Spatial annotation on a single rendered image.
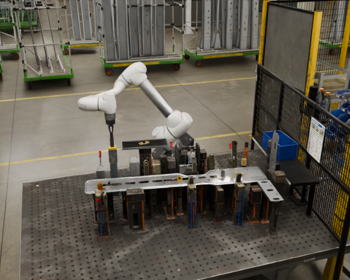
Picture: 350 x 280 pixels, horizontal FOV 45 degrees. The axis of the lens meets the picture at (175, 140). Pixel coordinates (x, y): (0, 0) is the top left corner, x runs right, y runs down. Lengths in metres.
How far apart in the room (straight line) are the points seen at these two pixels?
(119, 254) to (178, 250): 0.40
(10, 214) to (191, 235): 2.40
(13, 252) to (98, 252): 1.49
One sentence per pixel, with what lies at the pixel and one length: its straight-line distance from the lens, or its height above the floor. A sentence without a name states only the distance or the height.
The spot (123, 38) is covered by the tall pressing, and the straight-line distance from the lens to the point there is 9.89.
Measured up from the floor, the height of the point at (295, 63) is 1.35.
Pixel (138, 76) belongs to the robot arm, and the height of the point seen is 1.60.
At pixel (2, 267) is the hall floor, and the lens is 4.21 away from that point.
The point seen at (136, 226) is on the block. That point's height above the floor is 0.74.
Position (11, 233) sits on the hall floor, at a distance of 4.60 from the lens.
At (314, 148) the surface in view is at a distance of 3.32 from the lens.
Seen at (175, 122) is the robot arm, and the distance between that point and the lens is 3.68.
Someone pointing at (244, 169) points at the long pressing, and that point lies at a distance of 3.38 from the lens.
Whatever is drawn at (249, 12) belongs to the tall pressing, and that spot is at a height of 1.19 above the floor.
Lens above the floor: 2.57
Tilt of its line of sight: 24 degrees down
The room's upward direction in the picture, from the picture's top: straight up
